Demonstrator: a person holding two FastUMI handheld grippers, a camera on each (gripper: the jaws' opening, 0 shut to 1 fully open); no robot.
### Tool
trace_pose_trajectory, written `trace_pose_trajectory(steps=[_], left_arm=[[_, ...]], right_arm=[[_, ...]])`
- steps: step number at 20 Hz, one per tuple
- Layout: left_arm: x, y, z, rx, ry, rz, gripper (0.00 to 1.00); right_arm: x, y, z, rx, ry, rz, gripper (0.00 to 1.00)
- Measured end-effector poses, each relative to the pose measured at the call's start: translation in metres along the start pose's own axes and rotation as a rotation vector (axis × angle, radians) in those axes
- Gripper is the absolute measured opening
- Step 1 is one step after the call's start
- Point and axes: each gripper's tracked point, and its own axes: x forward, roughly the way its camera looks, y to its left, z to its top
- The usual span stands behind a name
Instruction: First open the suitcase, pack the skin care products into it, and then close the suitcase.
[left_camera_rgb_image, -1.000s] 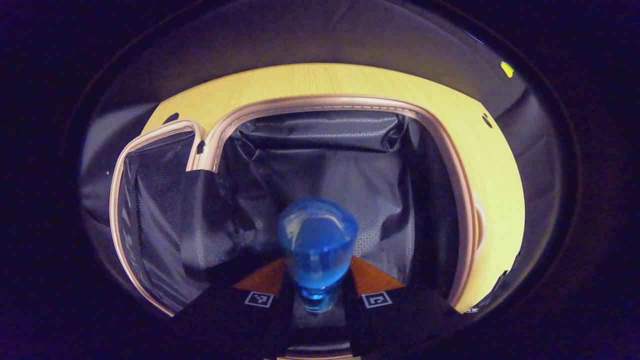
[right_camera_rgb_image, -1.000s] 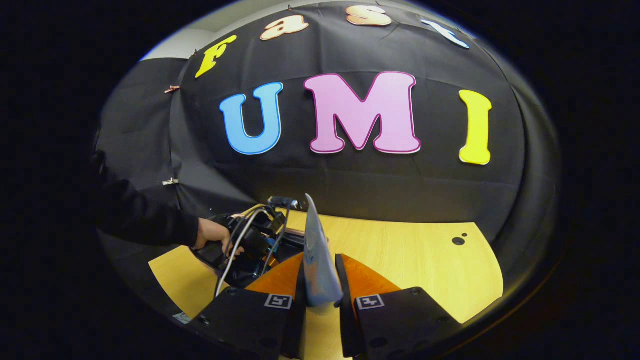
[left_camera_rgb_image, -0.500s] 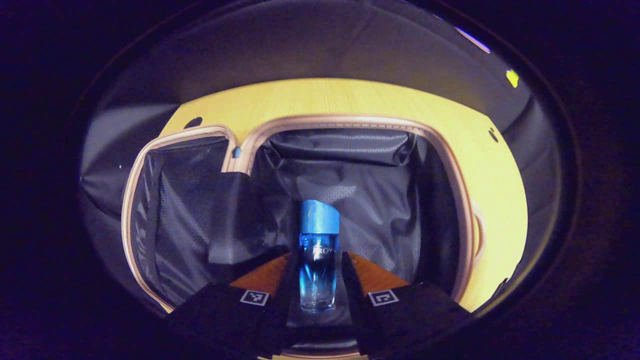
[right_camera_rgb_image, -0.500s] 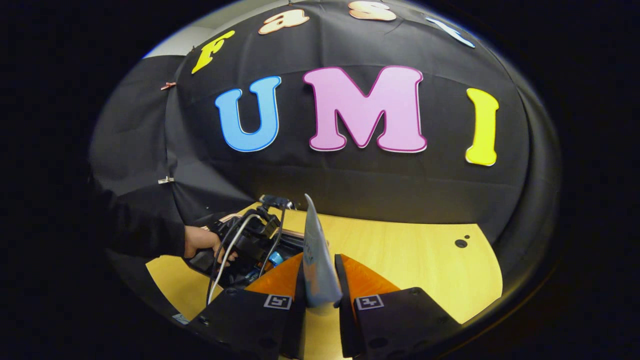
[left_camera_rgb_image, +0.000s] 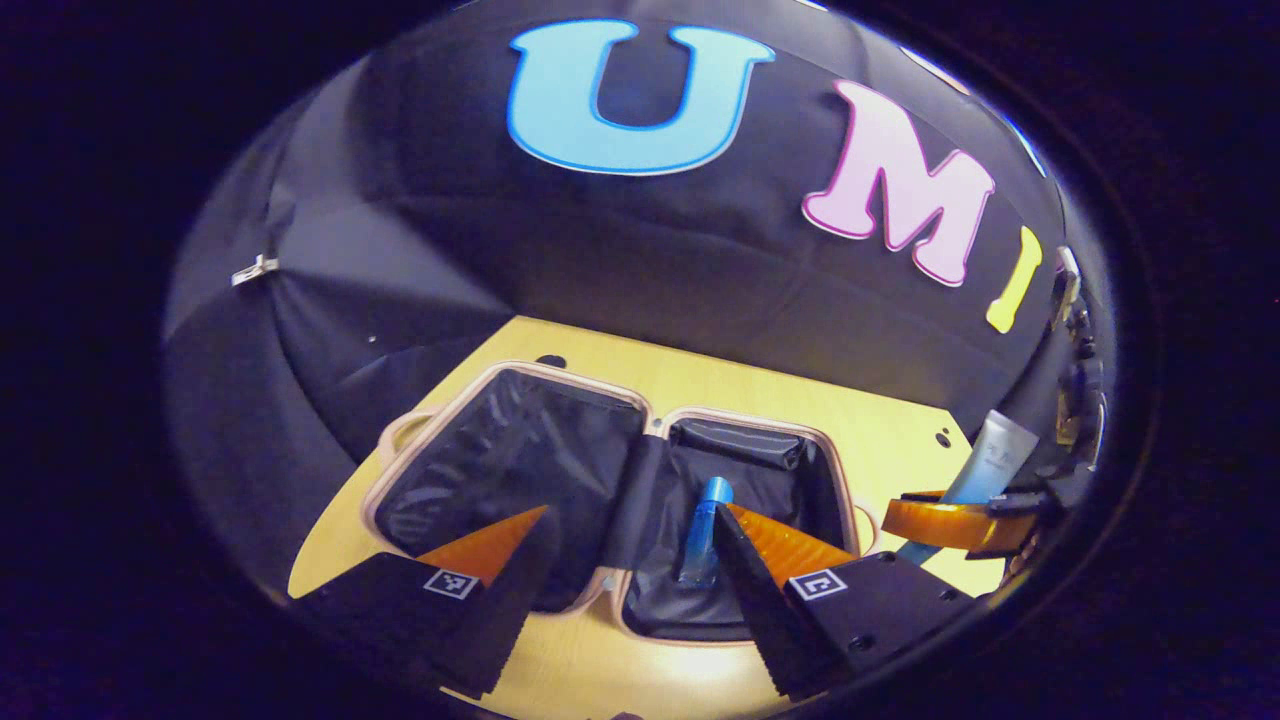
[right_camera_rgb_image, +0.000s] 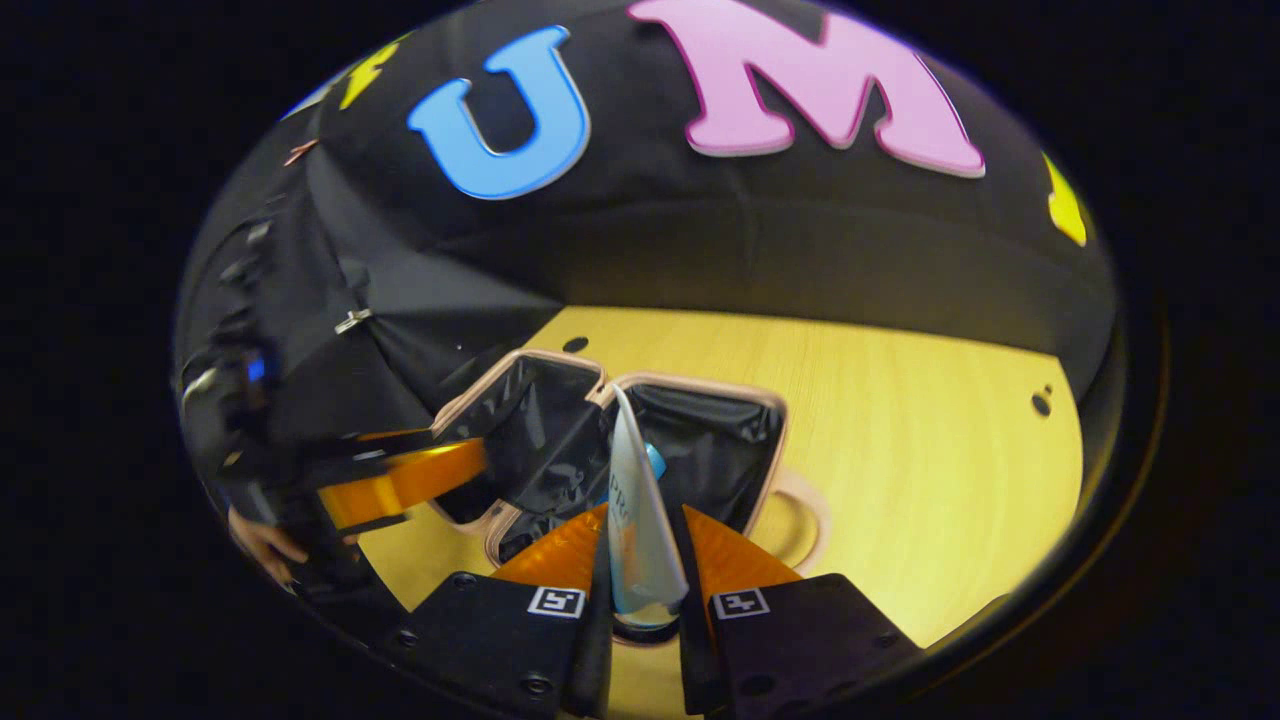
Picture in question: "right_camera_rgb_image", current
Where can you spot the blue white cosmetic tube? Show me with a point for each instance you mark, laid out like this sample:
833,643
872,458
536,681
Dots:
640,540

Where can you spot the pink suitcase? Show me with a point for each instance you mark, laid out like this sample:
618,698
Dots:
710,440

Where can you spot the silver clip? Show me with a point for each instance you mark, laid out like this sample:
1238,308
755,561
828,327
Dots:
352,320

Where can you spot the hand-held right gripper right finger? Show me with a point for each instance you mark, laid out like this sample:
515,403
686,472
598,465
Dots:
790,640

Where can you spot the copper clip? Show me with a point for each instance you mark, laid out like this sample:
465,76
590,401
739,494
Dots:
300,152

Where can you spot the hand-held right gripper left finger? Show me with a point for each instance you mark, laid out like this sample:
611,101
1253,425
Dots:
500,630

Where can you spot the black backdrop cloth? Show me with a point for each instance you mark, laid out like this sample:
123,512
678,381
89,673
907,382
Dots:
650,230

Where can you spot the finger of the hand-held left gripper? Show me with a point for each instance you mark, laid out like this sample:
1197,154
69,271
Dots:
390,455
400,485

